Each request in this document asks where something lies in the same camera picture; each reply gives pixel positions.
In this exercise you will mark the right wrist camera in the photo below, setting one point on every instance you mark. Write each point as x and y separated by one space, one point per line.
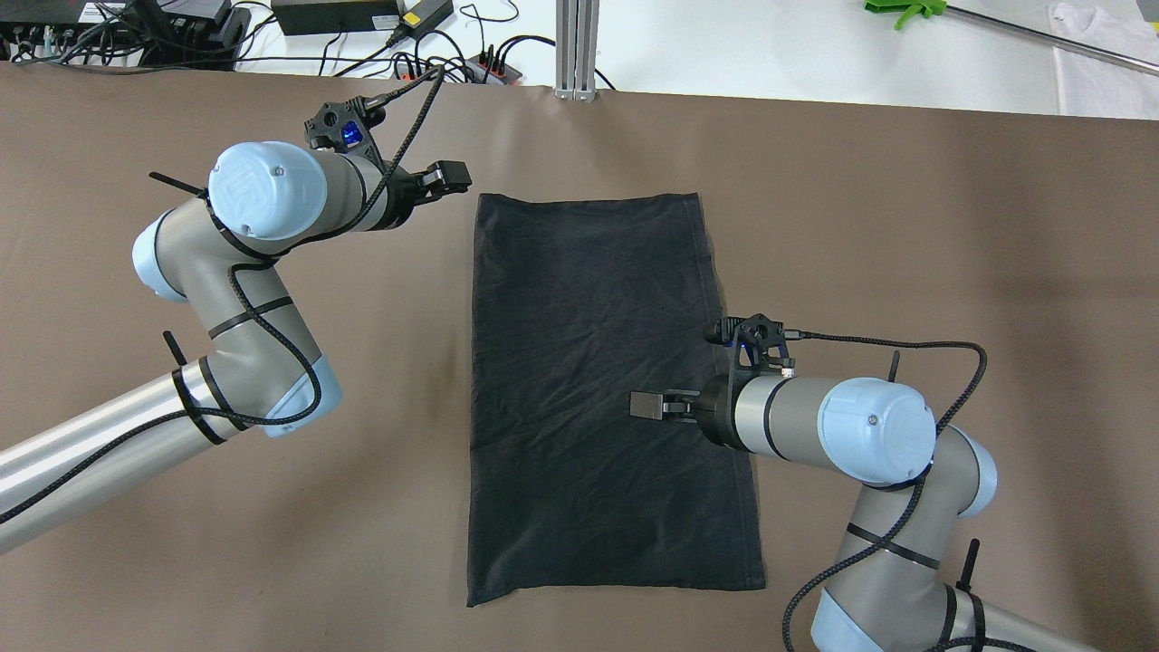
756 344

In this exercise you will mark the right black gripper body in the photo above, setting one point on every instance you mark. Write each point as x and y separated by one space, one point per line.
715 409

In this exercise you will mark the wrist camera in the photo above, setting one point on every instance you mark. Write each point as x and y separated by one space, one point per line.
756 344
345 128

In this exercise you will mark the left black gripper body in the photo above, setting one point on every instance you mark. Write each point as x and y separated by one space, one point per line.
396 201

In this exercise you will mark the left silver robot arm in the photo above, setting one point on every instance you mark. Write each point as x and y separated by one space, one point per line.
79 280

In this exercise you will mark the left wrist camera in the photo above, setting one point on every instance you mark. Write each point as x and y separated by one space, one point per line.
345 128

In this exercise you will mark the black power adapter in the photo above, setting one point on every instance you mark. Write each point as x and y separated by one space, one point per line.
334 17

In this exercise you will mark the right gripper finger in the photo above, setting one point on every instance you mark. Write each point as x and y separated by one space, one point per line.
647 404

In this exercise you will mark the green handled tool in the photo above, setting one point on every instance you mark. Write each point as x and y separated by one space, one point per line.
905 10

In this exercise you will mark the aluminium frame post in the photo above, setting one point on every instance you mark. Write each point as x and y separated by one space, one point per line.
576 32

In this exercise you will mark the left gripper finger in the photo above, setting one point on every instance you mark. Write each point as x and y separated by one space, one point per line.
450 177

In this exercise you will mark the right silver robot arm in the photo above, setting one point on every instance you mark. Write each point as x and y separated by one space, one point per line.
916 483

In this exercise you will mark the black t-shirt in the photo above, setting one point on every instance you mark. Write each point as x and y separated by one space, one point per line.
575 305

